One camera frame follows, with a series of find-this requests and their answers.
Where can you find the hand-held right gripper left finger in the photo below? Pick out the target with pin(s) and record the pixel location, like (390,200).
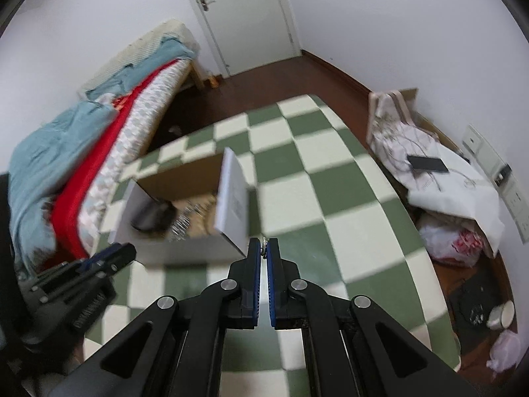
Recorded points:
(256,285)

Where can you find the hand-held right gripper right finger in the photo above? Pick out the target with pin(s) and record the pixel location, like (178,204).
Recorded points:
(271,285)

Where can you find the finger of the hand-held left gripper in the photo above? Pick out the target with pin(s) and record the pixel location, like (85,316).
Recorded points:
(101,273)
(118,252)

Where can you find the small silver earring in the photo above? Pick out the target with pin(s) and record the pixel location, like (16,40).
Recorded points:
(263,240)

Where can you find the black smart band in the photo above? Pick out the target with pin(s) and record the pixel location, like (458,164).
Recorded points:
(153,217)

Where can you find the white cardboard box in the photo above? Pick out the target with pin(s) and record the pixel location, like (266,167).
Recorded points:
(186,251)

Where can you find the red blanket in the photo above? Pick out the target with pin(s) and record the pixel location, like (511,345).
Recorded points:
(82,190)

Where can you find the table with green checkered tablecloth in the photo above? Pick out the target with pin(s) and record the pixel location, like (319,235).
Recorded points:
(330,198)

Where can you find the light blue quilt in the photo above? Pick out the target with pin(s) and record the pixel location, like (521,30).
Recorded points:
(45,161)

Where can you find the checkered grey mattress cover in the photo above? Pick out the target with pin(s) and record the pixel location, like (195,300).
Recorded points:
(136,124)

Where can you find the red and white plastic bag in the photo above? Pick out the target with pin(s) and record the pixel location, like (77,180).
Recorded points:
(458,244)

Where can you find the black smartphone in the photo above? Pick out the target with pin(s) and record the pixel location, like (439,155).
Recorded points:
(427,163)

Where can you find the black plastic bag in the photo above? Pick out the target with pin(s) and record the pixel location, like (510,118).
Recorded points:
(475,293)

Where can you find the beige bed headboard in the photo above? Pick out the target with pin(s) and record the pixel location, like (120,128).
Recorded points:
(136,47)

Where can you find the white bowl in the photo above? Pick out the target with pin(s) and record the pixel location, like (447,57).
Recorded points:
(501,316)

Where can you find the black plug charger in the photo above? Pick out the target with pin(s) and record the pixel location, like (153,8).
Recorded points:
(502,175)

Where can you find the white door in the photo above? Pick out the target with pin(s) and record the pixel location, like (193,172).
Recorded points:
(244,16)

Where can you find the white wall socket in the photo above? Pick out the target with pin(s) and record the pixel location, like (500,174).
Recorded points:
(492,159)
(473,138)
(525,229)
(514,198)

